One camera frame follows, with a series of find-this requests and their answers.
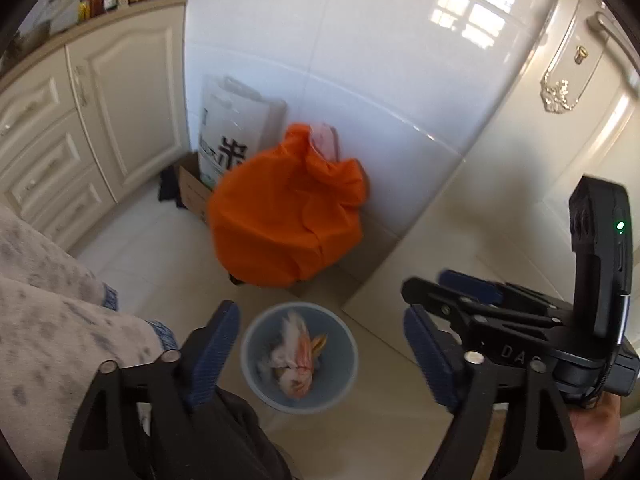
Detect white rice bag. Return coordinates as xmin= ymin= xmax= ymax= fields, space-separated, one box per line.
xmin=198 ymin=76 xmax=288 ymax=188

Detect orange snack wrapper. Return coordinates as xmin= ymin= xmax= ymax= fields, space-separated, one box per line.
xmin=268 ymin=311 xmax=329 ymax=400

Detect blue trash bin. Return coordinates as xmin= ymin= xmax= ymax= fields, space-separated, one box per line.
xmin=241 ymin=302 xmax=359 ymax=415

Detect cardboard box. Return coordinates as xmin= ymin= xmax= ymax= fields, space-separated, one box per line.
xmin=176 ymin=152 xmax=212 ymax=224

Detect round table blue-white cloth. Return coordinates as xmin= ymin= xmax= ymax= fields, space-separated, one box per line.
xmin=0 ymin=207 xmax=177 ymax=479

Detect person's dark trouser leg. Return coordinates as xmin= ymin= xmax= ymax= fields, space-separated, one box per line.
xmin=193 ymin=388 xmax=293 ymax=480

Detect orange plastic bag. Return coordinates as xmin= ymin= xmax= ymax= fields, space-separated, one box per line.
xmin=206 ymin=124 xmax=369 ymax=288

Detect person's right hand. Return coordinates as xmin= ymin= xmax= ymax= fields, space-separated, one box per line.
xmin=570 ymin=392 xmax=622 ymax=479

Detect lower cream cabinets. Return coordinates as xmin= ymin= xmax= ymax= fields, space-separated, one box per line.
xmin=1 ymin=0 xmax=190 ymax=249

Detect silver door handle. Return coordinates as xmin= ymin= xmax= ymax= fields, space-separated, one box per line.
xmin=540 ymin=0 xmax=639 ymax=115

